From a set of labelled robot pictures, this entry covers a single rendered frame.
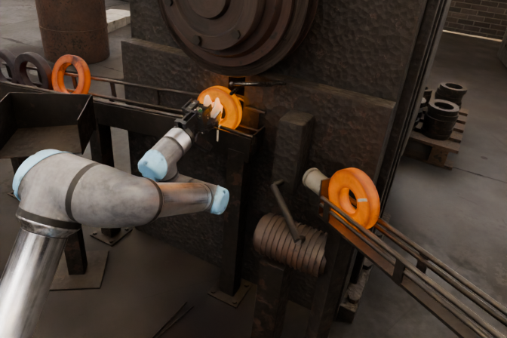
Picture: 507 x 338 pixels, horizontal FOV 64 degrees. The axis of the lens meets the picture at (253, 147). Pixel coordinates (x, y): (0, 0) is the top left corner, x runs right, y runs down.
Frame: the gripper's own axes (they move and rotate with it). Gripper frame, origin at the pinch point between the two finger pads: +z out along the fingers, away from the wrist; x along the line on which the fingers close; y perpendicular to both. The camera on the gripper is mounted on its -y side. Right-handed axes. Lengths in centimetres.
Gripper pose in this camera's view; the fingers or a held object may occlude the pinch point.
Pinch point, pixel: (219, 105)
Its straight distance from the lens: 130.6
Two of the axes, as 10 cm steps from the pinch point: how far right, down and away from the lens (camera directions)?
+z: 4.6, -6.1, 6.4
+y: -0.4, -7.4, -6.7
